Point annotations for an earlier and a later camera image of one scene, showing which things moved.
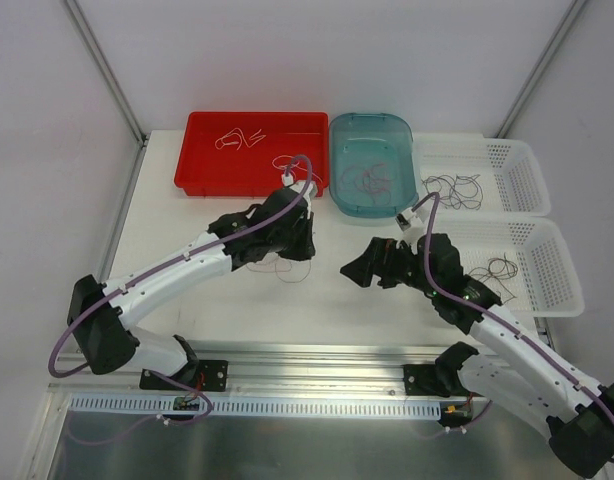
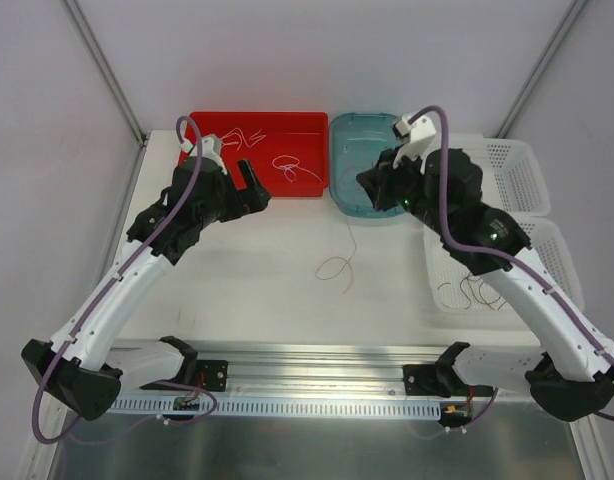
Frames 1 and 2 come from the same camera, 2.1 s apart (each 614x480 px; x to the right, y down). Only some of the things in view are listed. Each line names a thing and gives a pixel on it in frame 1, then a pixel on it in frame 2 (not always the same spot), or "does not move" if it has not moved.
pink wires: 374,180 -> 345,265
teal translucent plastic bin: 372,167 does not move
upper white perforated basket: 476,175 does not move
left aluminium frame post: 109,73 does not move
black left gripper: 297,239 -> 235,195
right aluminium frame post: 566,24 does not move
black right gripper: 384,262 -> 387,179
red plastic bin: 246,153 does not move
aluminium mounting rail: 280,368 does not move
